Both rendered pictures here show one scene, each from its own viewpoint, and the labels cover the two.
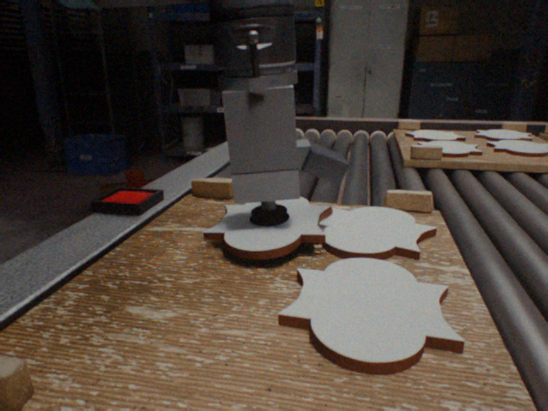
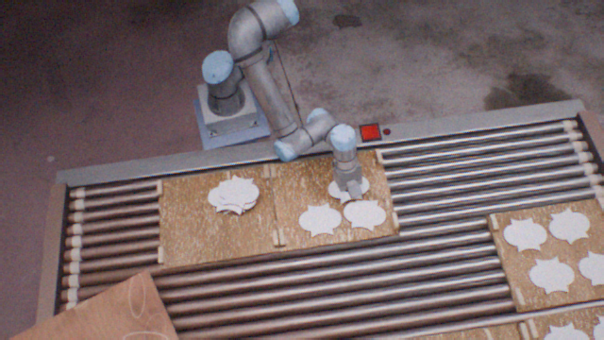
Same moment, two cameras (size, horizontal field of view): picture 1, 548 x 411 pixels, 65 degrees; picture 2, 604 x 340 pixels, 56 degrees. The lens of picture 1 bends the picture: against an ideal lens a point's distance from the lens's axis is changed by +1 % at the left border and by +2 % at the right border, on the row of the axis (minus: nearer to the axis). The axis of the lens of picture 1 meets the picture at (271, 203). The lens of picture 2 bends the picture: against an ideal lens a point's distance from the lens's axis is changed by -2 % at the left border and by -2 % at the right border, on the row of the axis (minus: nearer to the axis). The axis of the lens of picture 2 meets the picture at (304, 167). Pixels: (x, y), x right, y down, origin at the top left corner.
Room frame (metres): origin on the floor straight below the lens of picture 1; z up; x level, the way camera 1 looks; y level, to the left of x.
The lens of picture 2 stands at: (0.00, -0.94, 2.71)
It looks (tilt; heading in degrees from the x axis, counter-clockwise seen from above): 57 degrees down; 74
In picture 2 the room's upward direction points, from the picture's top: 5 degrees counter-clockwise
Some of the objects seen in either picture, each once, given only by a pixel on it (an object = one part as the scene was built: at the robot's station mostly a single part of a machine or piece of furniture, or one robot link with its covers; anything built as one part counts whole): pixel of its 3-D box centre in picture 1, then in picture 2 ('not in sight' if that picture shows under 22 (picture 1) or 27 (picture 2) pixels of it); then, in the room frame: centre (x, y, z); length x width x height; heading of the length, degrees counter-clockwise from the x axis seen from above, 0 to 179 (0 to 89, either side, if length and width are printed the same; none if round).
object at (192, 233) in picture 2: not in sight; (217, 215); (-0.05, 0.08, 0.93); 0.41 x 0.35 x 0.02; 168
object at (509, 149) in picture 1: (475, 141); (561, 250); (0.99, -0.48, 0.94); 0.41 x 0.35 x 0.04; 168
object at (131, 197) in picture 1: (128, 201); (370, 132); (0.60, 0.21, 0.92); 0.06 x 0.06 x 0.01; 78
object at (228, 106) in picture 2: not in sight; (225, 93); (0.13, 0.54, 1.01); 0.15 x 0.15 x 0.10
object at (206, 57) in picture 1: (204, 55); not in sight; (5.15, 0.78, 1.20); 0.36 x 0.28 x 0.22; 73
